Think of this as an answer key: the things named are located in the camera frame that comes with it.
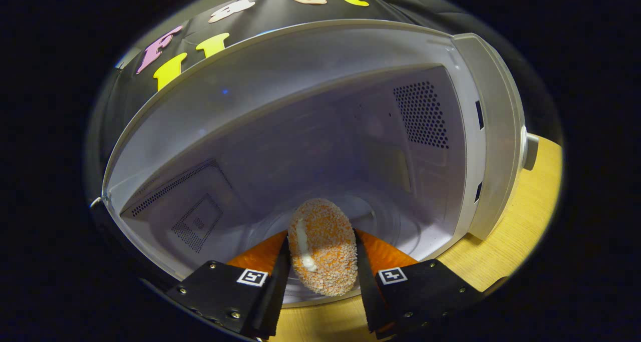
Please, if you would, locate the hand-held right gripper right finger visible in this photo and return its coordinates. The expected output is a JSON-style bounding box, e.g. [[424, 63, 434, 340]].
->
[[353, 228, 484, 340]]

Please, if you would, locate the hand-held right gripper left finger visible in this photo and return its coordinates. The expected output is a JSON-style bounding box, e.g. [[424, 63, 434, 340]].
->
[[165, 229, 291, 340]]

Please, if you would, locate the orange breaded cutlet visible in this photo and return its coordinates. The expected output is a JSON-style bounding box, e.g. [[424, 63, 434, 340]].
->
[[288, 198, 359, 297]]

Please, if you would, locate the white microwave oven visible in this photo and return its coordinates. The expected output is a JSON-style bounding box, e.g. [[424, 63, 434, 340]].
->
[[90, 19, 540, 307]]

